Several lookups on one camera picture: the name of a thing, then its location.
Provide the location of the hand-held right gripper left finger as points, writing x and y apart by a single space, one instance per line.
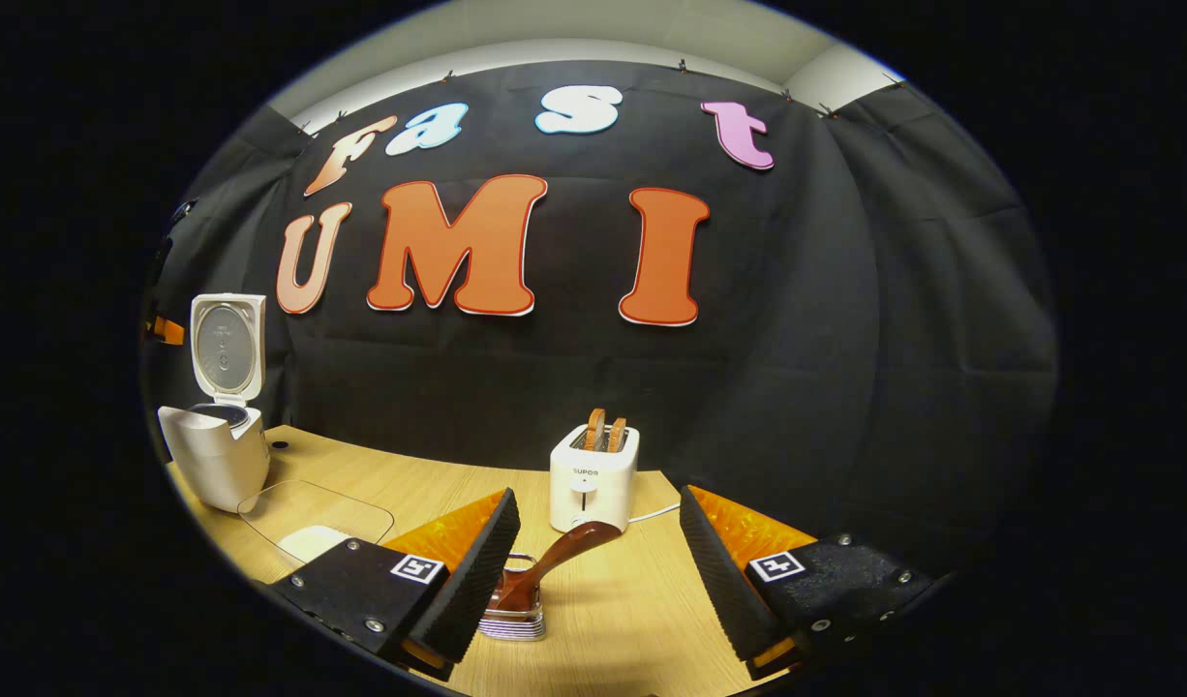
477 571

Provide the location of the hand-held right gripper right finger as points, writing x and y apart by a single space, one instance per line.
715 571

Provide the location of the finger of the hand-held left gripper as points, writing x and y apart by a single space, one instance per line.
167 331

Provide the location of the brown wooden spoon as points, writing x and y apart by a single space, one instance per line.
560 557

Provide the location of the white rice cooker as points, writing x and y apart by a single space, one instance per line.
216 455

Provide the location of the clear plastic rice container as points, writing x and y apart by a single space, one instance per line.
313 503

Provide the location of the white toaster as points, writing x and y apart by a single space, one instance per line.
593 494

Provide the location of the toasted bread slice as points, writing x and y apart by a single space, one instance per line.
594 431
617 436

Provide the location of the black backdrop cloth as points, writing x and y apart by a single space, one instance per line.
797 319

